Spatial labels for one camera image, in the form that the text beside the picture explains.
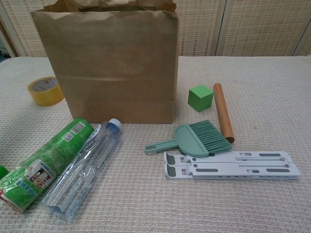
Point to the transparent water bottle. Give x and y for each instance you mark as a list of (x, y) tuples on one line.
[(80, 177)]

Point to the green tube package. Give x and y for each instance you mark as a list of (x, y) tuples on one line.
[(56, 150)]

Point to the small green object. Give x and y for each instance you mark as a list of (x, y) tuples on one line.
[(3, 172)]

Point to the green hand brush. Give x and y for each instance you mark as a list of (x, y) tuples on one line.
[(192, 140)]

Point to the brown paper bag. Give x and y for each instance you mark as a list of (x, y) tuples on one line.
[(109, 72)]

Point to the green cube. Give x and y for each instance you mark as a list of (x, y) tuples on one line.
[(200, 98)]

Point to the brown cardboard tube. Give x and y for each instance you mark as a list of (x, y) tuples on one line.
[(223, 111)]

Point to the beige woven tablecloth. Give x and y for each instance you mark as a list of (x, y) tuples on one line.
[(145, 206)]

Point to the white folding laptop stand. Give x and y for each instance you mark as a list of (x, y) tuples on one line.
[(230, 167)]

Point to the yellow tape roll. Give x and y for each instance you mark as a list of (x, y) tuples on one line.
[(48, 97)]

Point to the bamboo folding screen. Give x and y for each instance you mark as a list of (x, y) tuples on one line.
[(243, 26)]

